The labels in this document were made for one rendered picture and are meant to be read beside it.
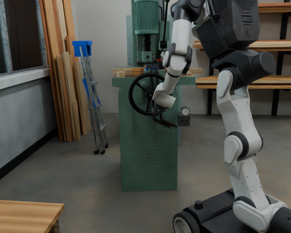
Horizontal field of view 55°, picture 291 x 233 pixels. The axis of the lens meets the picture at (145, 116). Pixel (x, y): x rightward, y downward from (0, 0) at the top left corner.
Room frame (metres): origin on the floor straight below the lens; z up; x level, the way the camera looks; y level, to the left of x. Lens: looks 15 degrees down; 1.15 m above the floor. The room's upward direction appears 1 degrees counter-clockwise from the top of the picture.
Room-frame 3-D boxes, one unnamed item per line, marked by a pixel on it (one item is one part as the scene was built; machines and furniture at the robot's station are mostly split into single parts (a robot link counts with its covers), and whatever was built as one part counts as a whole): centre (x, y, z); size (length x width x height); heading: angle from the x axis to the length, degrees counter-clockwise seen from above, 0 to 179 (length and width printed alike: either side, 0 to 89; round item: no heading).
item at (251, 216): (1.28, -0.60, 0.28); 0.21 x 0.20 x 0.13; 33
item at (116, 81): (2.04, -0.06, 0.87); 0.61 x 0.30 x 0.06; 93
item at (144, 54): (2.16, -0.02, 1.03); 0.14 x 0.07 x 0.09; 3
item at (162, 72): (1.95, -0.06, 0.91); 0.15 x 0.14 x 0.09; 93
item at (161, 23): (2.36, -0.16, 1.23); 0.09 x 0.08 x 0.15; 3
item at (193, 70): (2.15, -0.14, 0.92); 0.60 x 0.02 x 0.04; 93
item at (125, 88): (2.08, -0.02, 0.82); 0.40 x 0.21 x 0.04; 93
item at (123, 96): (2.26, -0.01, 0.76); 0.57 x 0.45 x 0.09; 3
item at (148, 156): (2.26, -0.01, 0.36); 0.58 x 0.45 x 0.71; 3
